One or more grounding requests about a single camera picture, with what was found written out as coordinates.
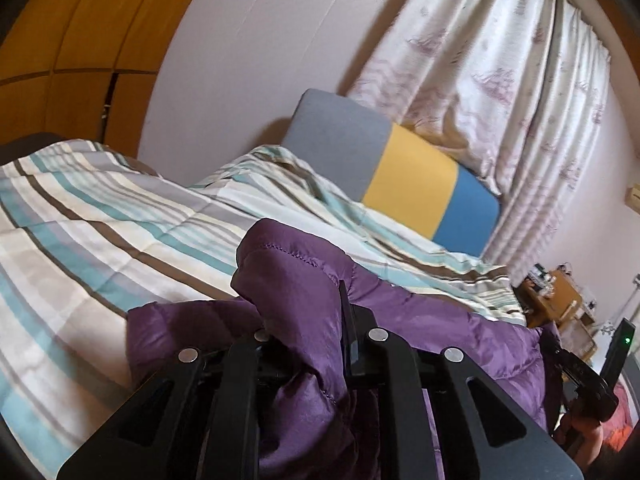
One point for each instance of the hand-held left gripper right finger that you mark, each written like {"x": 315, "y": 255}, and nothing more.
{"x": 395, "y": 360}

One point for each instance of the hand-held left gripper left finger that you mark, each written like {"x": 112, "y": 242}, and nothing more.
{"x": 240, "y": 365}

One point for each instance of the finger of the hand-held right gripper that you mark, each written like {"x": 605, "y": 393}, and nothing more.
{"x": 577, "y": 372}

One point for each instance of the purple down jacket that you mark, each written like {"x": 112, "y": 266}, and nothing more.
{"x": 300, "y": 290}

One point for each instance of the person's right hand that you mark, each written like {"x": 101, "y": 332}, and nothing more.
{"x": 587, "y": 435}

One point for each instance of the pink cloth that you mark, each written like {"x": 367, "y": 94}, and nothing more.
{"x": 622, "y": 425}

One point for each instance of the wooden side desk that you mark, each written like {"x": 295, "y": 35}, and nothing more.
{"x": 547, "y": 300}

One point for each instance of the grey yellow blue headboard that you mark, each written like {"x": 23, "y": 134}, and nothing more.
{"x": 410, "y": 175}

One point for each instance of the striped bed cover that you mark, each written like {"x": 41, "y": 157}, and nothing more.
{"x": 100, "y": 240}

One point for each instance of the white printed curtain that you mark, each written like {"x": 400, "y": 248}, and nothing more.
{"x": 490, "y": 60}

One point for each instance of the wooden wardrobe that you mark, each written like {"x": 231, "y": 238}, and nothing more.
{"x": 75, "y": 20}

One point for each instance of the wall air conditioner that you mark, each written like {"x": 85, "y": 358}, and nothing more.
{"x": 635, "y": 196}

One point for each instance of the dark bed frame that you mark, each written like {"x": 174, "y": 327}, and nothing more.
{"x": 30, "y": 145}

